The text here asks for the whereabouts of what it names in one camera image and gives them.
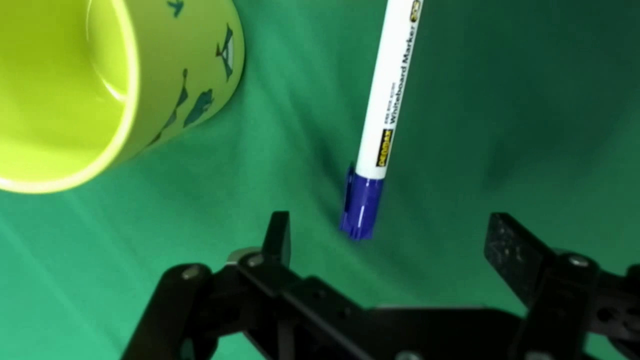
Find white marker with blue cap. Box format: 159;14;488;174
340;0;427;241

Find green table cloth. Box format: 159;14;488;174
0;0;640;360

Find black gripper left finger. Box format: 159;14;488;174
120;210;367;360

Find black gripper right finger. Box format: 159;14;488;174
484;213;640;360

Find yellow mug with green print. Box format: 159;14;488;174
0;0;246;195

